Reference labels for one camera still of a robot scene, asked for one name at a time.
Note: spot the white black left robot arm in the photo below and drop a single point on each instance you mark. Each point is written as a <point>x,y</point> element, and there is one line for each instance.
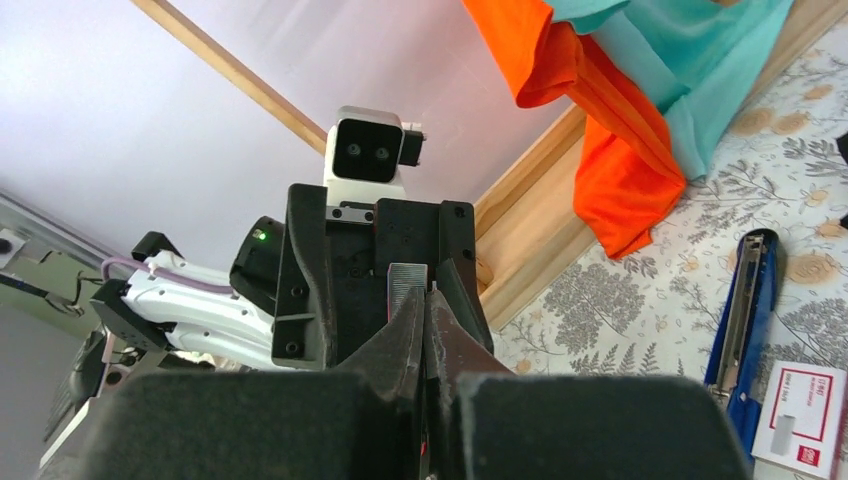
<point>169,304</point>

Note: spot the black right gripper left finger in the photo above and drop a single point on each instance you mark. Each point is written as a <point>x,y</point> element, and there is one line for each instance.
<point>358,420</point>

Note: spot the wooden tray base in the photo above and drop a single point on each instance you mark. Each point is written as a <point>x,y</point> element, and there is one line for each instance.
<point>604,171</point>

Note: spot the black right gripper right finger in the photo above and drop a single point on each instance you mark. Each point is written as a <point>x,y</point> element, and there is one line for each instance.
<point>487,422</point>

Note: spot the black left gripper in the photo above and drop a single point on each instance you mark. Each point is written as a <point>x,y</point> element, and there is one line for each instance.
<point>305,333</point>

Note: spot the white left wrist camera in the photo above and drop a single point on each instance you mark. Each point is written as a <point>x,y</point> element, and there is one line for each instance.
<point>364,152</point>

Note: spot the floral tablecloth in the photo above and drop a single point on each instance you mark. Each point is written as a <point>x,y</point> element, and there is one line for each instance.
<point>656,311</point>

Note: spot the silver staple strip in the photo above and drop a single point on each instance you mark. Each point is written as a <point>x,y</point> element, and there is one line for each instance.
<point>401,278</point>

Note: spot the blue stapler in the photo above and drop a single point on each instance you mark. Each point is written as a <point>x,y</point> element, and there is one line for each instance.
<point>733,363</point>

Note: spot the wooden clothes rack frame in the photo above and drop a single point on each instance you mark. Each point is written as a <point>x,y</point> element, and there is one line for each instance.
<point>189,34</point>

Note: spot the teal hanging garment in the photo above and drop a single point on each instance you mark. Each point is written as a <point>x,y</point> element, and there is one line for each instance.
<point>696,61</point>

